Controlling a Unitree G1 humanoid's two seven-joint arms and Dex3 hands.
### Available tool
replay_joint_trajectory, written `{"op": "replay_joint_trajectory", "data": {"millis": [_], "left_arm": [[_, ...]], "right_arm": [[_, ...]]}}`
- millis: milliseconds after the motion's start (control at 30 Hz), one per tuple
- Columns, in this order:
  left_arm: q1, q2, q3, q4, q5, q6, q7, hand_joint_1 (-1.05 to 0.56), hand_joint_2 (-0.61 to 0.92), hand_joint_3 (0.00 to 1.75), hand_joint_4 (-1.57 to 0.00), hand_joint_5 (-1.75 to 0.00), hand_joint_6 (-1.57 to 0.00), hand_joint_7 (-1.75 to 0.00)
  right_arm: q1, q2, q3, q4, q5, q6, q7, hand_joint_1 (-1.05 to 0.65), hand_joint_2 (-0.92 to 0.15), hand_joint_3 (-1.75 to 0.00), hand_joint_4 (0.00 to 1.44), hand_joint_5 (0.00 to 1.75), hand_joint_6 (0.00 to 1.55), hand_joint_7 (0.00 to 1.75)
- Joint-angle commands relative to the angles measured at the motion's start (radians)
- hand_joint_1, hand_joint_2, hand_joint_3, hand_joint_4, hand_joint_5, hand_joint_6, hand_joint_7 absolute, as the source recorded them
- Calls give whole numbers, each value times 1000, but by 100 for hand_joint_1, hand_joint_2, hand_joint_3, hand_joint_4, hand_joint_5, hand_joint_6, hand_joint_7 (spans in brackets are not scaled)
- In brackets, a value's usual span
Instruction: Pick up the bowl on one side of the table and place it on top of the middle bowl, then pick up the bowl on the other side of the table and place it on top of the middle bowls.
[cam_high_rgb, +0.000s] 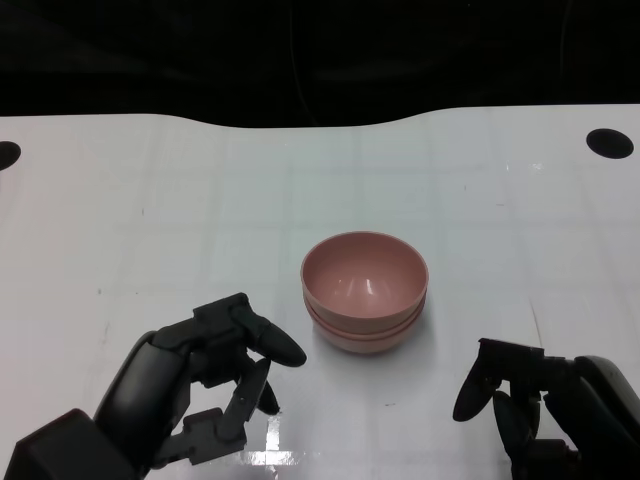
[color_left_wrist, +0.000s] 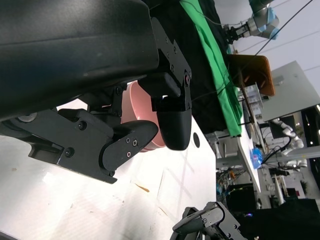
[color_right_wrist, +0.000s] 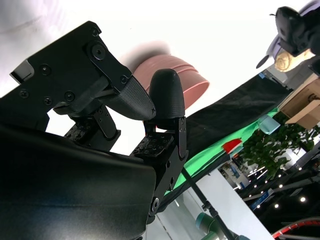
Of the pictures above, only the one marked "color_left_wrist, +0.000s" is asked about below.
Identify black round table grommet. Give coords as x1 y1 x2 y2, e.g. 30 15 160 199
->
192 132 202 149

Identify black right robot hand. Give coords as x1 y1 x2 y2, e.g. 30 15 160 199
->
171 200 244 240

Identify white panel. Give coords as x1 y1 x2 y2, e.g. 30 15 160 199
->
259 60 320 123

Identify green cloth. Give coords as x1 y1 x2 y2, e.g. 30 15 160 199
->
179 0 243 139

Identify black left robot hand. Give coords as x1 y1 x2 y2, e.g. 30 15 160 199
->
0 0 194 185

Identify brown chair shell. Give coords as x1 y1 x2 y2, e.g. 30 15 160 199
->
226 54 277 98

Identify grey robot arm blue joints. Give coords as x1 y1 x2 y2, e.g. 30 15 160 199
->
222 0 281 44

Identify white desk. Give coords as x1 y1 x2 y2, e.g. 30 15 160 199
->
235 99 264 194

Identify blue plastic bag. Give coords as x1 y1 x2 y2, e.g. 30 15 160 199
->
249 147 264 169

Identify pink bowl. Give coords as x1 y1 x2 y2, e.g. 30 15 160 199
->
120 81 166 153

